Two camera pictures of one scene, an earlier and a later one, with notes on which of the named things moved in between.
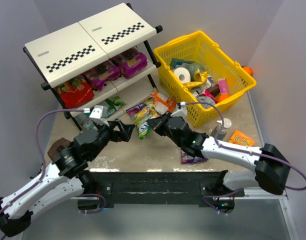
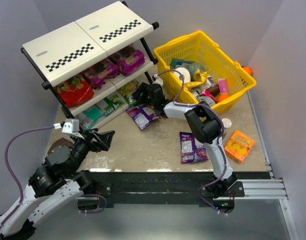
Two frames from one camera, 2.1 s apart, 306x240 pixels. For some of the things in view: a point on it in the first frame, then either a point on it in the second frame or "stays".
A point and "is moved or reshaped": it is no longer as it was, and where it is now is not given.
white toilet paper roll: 178,71 stays
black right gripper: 163,124 -> 145,92
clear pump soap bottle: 220,130 stays
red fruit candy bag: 75,92 stays
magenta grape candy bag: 131,62 is moved or reshaped
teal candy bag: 85,122 stays
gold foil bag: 200,78 stays
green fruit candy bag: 141,121 -> 128,90
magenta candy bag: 98,76 stays
